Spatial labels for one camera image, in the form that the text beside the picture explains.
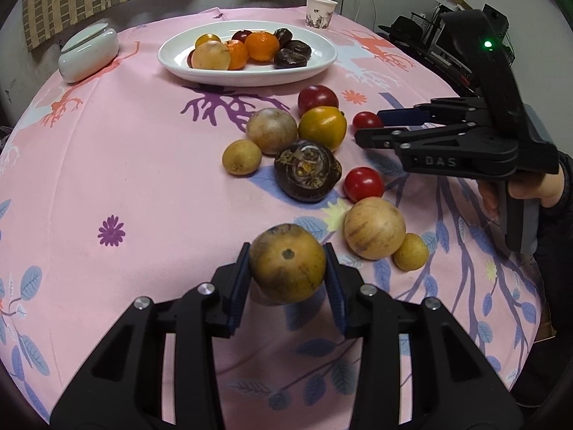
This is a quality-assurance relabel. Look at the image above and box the large orange mandarin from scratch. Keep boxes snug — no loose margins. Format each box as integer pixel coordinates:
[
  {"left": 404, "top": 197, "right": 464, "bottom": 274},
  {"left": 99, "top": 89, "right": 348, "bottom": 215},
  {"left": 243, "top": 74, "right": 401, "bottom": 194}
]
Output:
[{"left": 245, "top": 31, "right": 280, "bottom": 63}]

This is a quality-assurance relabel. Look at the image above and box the red cherry tomato front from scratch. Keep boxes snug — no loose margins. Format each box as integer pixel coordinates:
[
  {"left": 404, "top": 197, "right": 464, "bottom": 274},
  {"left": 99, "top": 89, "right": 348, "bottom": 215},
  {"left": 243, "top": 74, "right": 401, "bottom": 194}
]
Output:
[{"left": 352, "top": 111, "right": 384, "bottom": 130}]

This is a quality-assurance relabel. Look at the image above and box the dark red plum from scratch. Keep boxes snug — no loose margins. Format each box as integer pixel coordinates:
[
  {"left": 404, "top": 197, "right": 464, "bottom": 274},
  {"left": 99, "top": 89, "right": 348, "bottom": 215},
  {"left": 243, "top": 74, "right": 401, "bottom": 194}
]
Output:
[{"left": 232, "top": 29, "right": 251, "bottom": 43}]

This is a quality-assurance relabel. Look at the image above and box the tan pepino melon front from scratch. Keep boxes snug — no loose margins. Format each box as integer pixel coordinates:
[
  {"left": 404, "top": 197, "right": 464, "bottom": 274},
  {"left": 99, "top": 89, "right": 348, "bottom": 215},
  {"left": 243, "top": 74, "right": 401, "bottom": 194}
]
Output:
[{"left": 343, "top": 197, "right": 406, "bottom": 261}]

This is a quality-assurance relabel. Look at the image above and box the small tan longan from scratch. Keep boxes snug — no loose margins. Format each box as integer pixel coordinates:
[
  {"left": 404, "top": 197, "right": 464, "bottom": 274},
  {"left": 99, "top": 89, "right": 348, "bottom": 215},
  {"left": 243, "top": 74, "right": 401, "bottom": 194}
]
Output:
[
  {"left": 393, "top": 233, "right": 429, "bottom": 272},
  {"left": 221, "top": 139, "right": 262, "bottom": 176}
]

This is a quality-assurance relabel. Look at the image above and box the tan pepino melon back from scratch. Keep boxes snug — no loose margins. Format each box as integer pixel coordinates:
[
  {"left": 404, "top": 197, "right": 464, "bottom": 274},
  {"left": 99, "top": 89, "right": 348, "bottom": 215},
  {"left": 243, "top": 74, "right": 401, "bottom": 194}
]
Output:
[{"left": 249, "top": 223, "right": 326, "bottom": 304}]

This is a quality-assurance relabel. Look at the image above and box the white ceramic lidded jar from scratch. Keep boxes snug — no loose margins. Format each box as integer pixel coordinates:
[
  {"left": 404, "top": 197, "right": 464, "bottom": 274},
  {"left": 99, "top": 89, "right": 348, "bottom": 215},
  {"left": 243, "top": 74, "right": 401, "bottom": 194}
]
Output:
[{"left": 58, "top": 22, "right": 120, "bottom": 83}]

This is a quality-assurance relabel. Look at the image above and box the small yellow tomato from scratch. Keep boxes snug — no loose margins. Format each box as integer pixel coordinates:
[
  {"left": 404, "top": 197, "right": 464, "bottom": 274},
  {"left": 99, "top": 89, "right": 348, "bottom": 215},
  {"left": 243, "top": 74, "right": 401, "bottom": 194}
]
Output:
[{"left": 194, "top": 33, "right": 221, "bottom": 48}]

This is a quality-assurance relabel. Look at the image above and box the red cherry tomato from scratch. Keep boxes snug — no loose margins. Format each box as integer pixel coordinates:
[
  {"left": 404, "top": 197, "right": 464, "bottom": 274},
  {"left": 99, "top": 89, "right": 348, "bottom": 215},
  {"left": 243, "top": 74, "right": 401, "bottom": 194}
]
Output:
[
  {"left": 343, "top": 167, "right": 385, "bottom": 203},
  {"left": 352, "top": 111, "right": 384, "bottom": 130},
  {"left": 187, "top": 49, "right": 194, "bottom": 69}
]

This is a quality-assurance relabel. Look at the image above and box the tan pepino melon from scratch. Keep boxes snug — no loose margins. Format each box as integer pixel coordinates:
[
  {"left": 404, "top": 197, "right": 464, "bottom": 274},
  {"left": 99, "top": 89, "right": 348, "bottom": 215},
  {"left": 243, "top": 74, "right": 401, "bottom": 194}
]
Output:
[
  {"left": 343, "top": 197, "right": 406, "bottom": 261},
  {"left": 191, "top": 41, "right": 231, "bottom": 71},
  {"left": 249, "top": 223, "right": 326, "bottom": 304}
]

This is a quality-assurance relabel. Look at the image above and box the pink patterned tablecloth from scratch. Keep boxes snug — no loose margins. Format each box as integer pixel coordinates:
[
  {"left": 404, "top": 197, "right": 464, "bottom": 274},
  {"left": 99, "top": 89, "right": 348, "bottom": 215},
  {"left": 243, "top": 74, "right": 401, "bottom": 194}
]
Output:
[{"left": 1, "top": 8, "right": 542, "bottom": 429}]

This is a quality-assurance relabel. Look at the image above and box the floral paper cup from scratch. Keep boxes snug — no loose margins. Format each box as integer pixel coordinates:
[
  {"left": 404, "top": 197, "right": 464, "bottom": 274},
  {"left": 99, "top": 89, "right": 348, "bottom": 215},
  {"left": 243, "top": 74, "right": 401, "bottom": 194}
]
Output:
[{"left": 305, "top": 0, "right": 338, "bottom": 29}]

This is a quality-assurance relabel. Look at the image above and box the small tan longan back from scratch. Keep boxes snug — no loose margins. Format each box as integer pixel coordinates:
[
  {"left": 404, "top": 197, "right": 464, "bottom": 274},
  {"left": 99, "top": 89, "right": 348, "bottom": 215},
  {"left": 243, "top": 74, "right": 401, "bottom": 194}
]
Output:
[{"left": 221, "top": 139, "right": 262, "bottom": 176}]

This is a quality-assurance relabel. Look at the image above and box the white oval plate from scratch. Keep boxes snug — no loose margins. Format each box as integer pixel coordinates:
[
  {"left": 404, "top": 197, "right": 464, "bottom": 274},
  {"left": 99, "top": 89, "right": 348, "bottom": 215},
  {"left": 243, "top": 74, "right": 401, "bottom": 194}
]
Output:
[{"left": 157, "top": 20, "right": 338, "bottom": 87}]

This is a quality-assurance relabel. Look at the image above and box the large red plum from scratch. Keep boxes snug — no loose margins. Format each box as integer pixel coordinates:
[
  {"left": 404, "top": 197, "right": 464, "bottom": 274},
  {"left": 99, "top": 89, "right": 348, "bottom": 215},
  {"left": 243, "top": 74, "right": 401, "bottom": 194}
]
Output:
[{"left": 297, "top": 85, "right": 339, "bottom": 115}]

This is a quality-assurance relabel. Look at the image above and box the small tan longan front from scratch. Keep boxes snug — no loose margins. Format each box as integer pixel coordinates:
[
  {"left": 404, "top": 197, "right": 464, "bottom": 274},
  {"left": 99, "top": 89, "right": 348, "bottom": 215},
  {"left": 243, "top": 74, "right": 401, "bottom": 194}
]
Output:
[{"left": 393, "top": 233, "right": 429, "bottom": 272}]

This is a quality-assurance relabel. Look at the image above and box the small orange mandarin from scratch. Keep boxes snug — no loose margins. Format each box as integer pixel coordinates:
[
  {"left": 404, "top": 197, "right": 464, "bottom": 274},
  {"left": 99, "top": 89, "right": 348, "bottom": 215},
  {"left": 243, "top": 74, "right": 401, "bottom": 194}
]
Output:
[{"left": 226, "top": 40, "right": 250, "bottom": 71}]

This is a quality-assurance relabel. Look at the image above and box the brown round passion fruit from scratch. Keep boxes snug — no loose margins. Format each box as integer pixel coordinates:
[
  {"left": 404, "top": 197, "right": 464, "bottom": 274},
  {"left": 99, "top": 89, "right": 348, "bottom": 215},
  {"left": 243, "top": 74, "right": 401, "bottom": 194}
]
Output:
[{"left": 246, "top": 108, "right": 298, "bottom": 156}]

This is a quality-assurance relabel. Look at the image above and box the person's right hand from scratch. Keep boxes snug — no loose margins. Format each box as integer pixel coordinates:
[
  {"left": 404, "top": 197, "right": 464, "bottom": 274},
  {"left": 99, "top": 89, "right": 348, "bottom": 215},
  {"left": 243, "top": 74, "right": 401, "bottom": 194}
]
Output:
[{"left": 478, "top": 167, "right": 564, "bottom": 219}]

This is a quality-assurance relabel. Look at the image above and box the yellow green citrus fruit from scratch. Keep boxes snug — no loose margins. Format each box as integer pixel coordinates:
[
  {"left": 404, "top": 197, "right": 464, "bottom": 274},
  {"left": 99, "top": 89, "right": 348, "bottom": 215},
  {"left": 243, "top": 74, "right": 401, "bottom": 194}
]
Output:
[{"left": 298, "top": 106, "right": 348, "bottom": 152}]

